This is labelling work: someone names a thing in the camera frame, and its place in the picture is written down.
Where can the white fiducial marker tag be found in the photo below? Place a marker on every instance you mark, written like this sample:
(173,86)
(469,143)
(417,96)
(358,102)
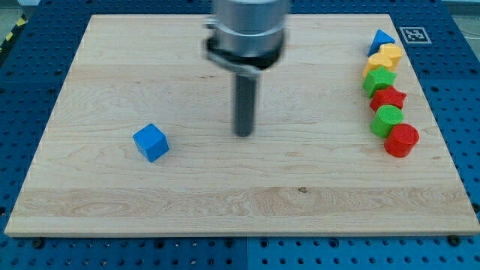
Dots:
(415,35)

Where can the green star block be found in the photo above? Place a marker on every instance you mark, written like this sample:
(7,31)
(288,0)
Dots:
(378,79)

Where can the red star block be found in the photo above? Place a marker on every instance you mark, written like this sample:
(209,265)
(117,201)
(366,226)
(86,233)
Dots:
(388,96)

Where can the light wooden board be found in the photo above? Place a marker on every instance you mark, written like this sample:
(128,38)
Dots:
(311,167)

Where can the blue cube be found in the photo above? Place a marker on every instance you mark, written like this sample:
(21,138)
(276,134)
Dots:
(151,142)

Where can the green cylinder block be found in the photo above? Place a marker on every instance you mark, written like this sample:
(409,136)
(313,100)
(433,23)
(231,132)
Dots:
(385,118)

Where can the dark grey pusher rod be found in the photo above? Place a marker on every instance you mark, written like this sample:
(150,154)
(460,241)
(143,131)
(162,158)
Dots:
(244,105)

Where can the yellow heart block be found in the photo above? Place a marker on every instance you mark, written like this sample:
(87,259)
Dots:
(375,61)

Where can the red cylinder block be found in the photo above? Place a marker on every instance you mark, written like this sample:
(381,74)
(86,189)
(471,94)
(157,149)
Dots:
(401,140)

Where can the yellow hexagon block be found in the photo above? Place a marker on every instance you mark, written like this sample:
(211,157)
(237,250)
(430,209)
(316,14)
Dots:
(393,52)

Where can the blue triangle block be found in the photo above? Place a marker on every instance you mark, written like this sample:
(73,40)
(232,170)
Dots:
(379,39)

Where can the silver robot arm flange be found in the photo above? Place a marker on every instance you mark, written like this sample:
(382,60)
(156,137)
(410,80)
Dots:
(247,36)

